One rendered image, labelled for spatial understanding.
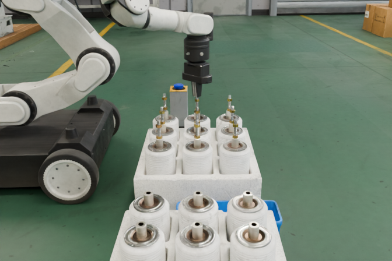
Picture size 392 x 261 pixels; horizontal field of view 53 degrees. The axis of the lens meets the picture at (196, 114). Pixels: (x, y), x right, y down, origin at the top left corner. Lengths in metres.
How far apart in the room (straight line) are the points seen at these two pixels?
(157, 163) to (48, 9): 0.65
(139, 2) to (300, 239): 0.85
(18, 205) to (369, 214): 1.20
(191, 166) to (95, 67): 0.51
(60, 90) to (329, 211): 1.05
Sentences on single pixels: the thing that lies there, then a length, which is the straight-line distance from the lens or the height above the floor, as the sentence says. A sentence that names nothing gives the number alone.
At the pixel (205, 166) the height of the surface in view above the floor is 0.20.
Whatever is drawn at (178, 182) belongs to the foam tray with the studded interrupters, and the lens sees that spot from 1.20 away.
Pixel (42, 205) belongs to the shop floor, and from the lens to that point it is 1.50.
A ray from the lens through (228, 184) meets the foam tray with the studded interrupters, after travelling 1.21.
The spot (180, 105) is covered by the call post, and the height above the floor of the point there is 0.25.
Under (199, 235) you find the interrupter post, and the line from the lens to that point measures 0.85.
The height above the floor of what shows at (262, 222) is 0.22.
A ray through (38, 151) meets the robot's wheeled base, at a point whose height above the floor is 0.17.
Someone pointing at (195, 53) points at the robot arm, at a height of 0.50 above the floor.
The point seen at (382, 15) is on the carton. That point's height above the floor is 0.23.
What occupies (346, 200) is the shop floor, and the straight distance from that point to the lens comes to 1.51.
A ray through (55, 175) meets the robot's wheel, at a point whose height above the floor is 0.11.
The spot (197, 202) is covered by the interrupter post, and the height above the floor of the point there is 0.26.
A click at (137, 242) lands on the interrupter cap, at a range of 0.85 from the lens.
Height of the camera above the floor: 0.79
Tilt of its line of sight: 21 degrees down
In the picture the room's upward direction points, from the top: 1 degrees counter-clockwise
